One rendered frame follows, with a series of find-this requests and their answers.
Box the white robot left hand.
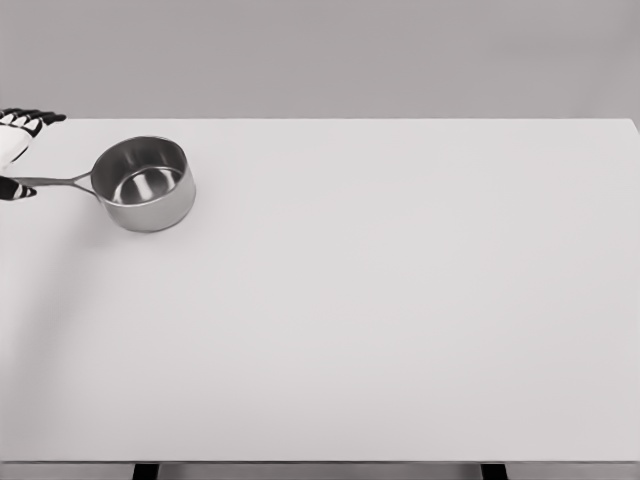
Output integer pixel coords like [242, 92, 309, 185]
[0, 107, 68, 203]

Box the steel saucepan with long handle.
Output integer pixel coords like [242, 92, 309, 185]
[7, 135, 197, 234]

